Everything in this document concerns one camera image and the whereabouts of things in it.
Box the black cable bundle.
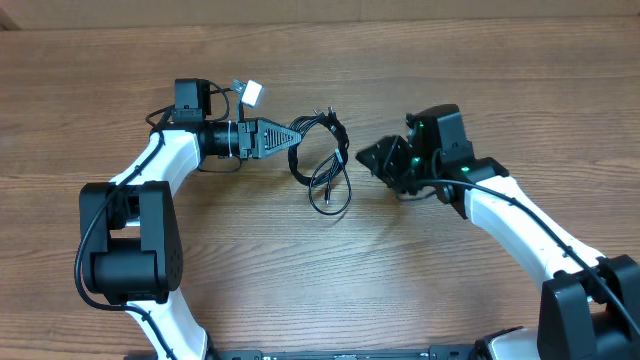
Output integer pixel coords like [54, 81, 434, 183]
[286, 106, 353, 217]

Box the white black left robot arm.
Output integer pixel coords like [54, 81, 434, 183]
[74, 78, 301, 359]

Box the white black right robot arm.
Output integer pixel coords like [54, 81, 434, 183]
[356, 104, 639, 360]

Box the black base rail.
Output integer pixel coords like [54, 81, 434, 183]
[214, 344, 489, 360]

